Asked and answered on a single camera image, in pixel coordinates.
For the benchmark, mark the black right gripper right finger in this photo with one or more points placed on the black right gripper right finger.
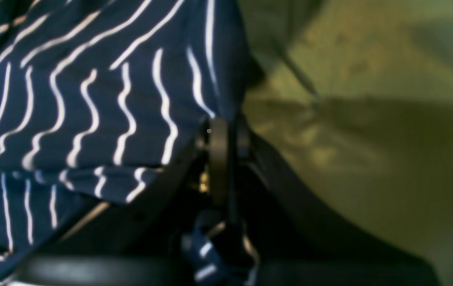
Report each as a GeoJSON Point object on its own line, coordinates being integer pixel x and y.
{"type": "Point", "coordinates": [301, 240]}

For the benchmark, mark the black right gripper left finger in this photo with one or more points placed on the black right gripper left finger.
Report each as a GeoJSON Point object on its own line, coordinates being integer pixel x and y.
{"type": "Point", "coordinates": [146, 242]}

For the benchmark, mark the navy white striped T-shirt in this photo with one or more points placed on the navy white striped T-shirt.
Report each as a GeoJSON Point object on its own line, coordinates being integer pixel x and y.
{"type": "Point", "coordinates": [97, 96]}

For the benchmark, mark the light green table cloth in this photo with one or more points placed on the light green table cloth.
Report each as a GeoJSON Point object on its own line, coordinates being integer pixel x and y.
{"type": "Point", "coordinates": [357, 97]}

